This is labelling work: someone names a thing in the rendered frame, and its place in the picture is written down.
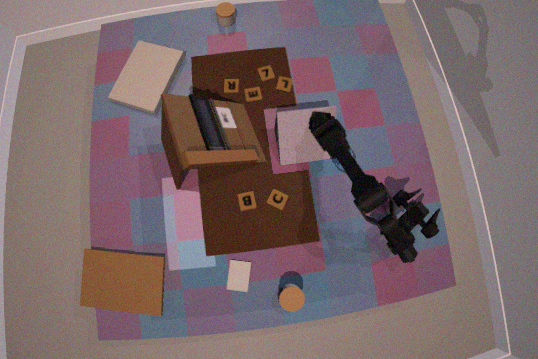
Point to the beige flat box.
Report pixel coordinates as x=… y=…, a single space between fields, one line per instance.
x=149 y=72

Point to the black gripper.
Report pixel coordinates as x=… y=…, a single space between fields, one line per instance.
x=430 y=228

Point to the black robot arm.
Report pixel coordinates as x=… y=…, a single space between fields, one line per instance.
x=367 y=192

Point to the grey canister with orange lid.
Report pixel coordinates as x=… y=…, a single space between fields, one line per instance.
x=225 y=13
x=290 y=297

